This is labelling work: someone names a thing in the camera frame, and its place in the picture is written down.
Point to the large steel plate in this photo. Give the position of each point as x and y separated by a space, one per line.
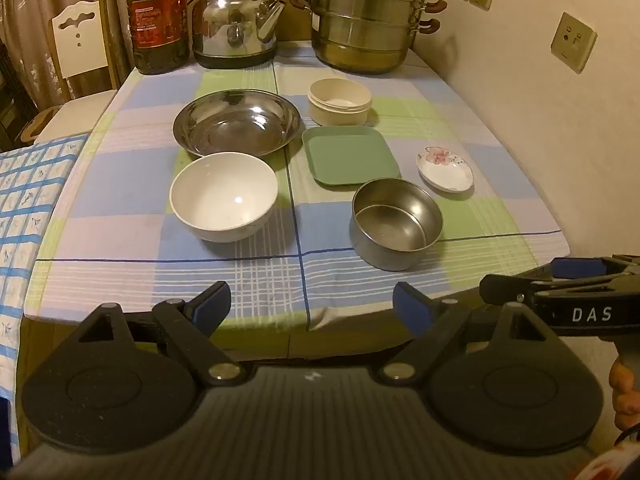
235 125

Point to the large wall socket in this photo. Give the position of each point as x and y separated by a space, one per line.
574 42

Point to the steel bowl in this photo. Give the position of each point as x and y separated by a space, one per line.
395 220

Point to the small floral dish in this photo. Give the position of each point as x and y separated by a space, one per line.
445 175

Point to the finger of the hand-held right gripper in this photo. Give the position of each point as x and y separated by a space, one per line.
505 289
567 268

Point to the checked tablecloth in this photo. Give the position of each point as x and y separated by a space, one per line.
125 125

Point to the cream ribbed bowl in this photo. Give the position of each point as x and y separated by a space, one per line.
340 115

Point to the cooking oil bottle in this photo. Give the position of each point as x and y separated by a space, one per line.
155 20

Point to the steel steamer pot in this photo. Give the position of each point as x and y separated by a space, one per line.
360 25

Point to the person's right hand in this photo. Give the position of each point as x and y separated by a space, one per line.
625 392

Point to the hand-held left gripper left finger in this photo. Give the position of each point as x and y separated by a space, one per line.
212 306

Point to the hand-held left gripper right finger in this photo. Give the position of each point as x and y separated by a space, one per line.
410 306

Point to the steel kettle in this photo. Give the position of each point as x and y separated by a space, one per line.
230 30

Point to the green square plate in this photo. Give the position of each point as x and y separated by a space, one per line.
350 157

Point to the white ceramic bowl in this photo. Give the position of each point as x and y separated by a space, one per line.
220 200

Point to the white chair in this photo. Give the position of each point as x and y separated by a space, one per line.
80 35

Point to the blue patterned cloth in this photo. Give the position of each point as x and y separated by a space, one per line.
25 200

